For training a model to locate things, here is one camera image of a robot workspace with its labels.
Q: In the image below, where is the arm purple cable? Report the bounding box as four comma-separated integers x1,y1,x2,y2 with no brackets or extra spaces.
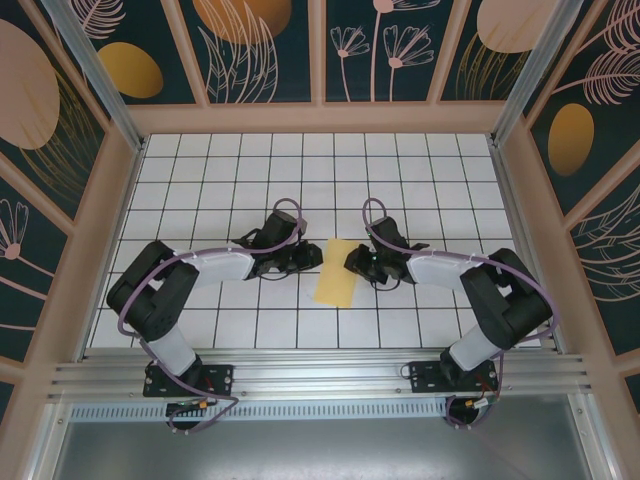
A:
362,197,557,432
116,197,307,435

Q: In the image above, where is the yellow cloth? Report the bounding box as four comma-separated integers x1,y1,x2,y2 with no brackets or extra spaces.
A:
313,238,362,308

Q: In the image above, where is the aluminium table side rail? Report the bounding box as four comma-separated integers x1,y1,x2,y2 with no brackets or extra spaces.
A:
489,139,566,351

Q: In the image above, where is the wide aluminium base rail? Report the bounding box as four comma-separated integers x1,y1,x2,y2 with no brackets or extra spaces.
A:
47,349,596,401

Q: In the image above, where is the aluminium corner post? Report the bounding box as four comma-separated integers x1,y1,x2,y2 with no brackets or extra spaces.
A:
489,0,576,146
42,0,146,151

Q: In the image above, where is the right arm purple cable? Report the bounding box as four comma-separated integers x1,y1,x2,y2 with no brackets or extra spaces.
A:
362,197,557,432

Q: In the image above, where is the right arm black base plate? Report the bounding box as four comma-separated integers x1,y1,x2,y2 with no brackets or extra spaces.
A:
407,359,501,396

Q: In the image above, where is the grey metal panel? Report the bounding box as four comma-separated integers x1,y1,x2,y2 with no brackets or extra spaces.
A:
49,419,591,480

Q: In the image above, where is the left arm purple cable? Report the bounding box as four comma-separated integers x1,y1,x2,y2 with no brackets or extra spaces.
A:
116,197,307,435

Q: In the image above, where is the slotted metal cable tray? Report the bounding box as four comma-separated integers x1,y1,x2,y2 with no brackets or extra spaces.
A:
69,399,451,421

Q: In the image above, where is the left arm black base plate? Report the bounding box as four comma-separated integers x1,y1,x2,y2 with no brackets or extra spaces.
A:
143,363,236,399

